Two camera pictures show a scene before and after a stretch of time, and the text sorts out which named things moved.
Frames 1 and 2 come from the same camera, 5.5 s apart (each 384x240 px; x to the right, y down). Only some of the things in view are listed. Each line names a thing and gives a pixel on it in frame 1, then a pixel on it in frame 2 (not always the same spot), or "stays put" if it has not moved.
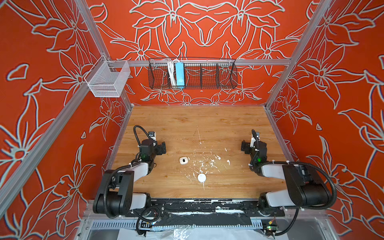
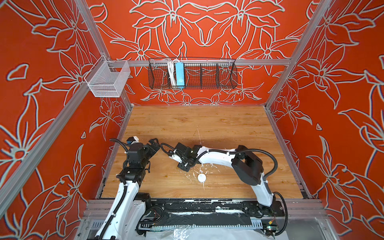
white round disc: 201,177 stays put
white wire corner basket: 107,78 stays put
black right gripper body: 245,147 -> 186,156
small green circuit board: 273,227 stays put
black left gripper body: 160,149 -> 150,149
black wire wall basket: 198,74 stays put
